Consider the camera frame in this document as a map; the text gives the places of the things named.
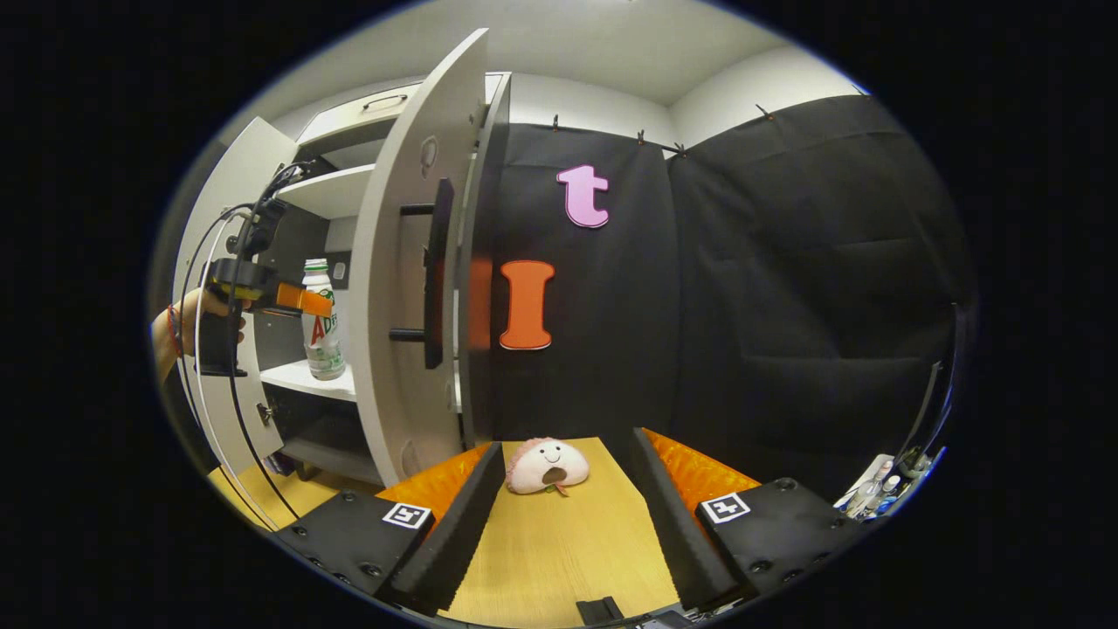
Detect dark metal stand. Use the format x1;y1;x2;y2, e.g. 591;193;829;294
900;301;970;468

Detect white plastic drink bottle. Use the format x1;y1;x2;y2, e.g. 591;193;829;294
301;258;346;382

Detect white cabinet door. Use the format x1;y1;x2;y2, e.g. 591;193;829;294
348;28;490;487
170;116;302;477

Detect pink smiling plush toy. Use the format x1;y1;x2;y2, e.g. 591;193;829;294
505;437;590;496

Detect black backdrop cloth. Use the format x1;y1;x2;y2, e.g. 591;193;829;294
472;94;977;503

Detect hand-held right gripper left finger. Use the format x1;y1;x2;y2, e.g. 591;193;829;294
278;441;507;617

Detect white open-front cabinet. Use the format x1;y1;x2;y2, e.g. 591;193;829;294
253;72;512;486

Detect black cabinet door handle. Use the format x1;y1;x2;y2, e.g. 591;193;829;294
389;177;455;370

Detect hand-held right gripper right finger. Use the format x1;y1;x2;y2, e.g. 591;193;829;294
631;426;874;612

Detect white cabinet drawer front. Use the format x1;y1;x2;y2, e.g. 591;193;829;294
295;74;503;156

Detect white tray with small bottles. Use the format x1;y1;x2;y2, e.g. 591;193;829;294
834;450;949;521

